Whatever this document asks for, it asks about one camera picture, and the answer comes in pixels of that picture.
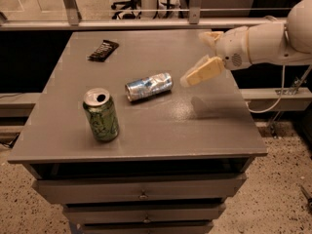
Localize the grey drawer cabinet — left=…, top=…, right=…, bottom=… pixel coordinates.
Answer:
left=7, top=28, right=269, bottom=234

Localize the silver blue redbull can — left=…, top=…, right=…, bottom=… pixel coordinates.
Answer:
left=125, top=72, right=174, bottom=101

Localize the black office chair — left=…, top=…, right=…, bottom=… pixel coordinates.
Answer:
left=111, top=0, right=139, bottom=20

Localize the green soda can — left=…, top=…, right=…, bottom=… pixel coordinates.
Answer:
left=83, top=88, right=119, bottom=141

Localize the middle grey drawer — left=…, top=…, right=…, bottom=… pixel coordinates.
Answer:
left=64, top=202, right=225, bottom=224

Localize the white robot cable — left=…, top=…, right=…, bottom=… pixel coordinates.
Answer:
left=246, top=64, right=288, bottom=115

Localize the bottom grey drawer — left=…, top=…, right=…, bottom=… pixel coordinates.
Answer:
left=82, top=221, right=214, bottom=234

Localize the grey drawer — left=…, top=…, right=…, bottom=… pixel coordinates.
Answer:
left=33, top=174, right=247, bottom=204
left=64, top=202, right=225, bottom=224
left=82, top=221, right=214, bottom=234

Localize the dark chocolate bar wrapper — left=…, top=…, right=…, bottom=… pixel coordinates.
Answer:
left=88, top=40, right=119, bottom=62

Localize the grey metal railing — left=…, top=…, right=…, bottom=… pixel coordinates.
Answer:
left=0, top=0, right=287, bottom=31

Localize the top grey drawer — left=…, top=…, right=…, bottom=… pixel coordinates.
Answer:
left=33, top=174, right=247, bottom=204

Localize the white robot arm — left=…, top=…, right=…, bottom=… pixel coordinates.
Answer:
left=180, top=0, right=312, bottom=87

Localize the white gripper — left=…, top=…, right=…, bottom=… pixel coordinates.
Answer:
left=180, top=26, right=251, bottom=88

